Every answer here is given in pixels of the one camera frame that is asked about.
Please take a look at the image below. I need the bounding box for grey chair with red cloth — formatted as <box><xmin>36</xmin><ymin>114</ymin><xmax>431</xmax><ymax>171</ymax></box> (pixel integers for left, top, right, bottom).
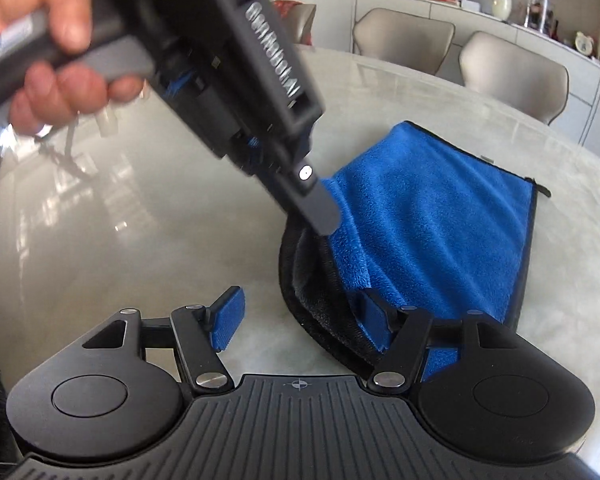
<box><xmin>284</xmin><ymin>3</ymin><xmax>316</xmax><ymax>46</ymax></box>

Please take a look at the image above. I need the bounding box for white sideboard cabinet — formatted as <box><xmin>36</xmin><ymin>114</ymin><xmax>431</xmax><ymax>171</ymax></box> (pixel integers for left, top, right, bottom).
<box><xmin>354</xmin><ymin>0</ymin><xmax>600</xmax><ymax>144</ymax></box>

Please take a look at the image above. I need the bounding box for red patterned cloth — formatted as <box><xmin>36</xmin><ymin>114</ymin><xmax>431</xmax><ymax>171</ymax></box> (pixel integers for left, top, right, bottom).
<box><xmin>273</xmin><ymin>0</ymin><xmax>301</xmax><ymax>23</ymax></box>

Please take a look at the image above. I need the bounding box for glass jar on sideboard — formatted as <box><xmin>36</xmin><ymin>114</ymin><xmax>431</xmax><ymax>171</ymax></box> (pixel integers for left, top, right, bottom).
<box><xmin>522</xmin><ymin>0</ymin><xmax>554</xmax><ymax>36</ymax></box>

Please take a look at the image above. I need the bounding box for person left hand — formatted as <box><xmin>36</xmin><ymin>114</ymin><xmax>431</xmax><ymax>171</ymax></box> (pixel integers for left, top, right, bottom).
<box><xmin>0</xmin><ymin>0</ymin><xmax>144</xmax><ymax>136</ymax></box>

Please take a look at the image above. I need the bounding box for grey chair right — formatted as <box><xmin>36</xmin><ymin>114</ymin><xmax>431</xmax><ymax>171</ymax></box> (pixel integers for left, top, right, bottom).
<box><xmin>458</xmin><ymin>32</ymin><xmax>569</xmax><ymax>125</ymax></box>

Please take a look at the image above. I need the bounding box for blue grey microfibre towel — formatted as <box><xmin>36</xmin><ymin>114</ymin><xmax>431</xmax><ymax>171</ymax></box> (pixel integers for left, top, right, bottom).
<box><xmin>278</xmin><ymin>122</ymin><xmax>545</xmax><ymax>377</ymax></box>

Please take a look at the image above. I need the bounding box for grey chair left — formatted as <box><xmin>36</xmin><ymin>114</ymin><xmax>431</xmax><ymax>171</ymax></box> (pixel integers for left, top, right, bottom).
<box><xmin>352</xmin><ymin>8</ymin><xmax>455</xmax><ymax>75</ymax></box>

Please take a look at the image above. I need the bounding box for small alarm clock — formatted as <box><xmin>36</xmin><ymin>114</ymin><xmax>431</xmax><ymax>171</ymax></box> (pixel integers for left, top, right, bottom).
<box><xmin>573</xmin><ymin>32</ymin><xmax>595</xmax><ymax>58</ymax></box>

